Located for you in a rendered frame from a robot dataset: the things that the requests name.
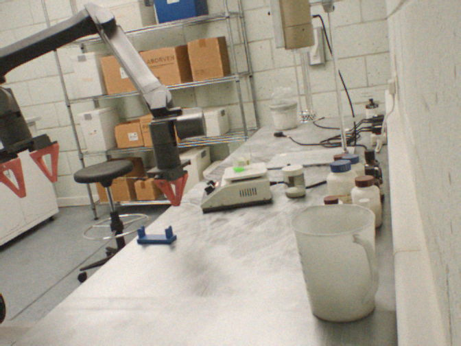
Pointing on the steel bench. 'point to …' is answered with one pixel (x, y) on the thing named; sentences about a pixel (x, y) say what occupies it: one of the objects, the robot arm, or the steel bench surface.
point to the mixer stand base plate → (306, 158)
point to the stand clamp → (326, 5)
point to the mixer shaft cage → (305, 91)
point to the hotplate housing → (239, 193)
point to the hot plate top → (245, 172)
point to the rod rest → (156, 236)
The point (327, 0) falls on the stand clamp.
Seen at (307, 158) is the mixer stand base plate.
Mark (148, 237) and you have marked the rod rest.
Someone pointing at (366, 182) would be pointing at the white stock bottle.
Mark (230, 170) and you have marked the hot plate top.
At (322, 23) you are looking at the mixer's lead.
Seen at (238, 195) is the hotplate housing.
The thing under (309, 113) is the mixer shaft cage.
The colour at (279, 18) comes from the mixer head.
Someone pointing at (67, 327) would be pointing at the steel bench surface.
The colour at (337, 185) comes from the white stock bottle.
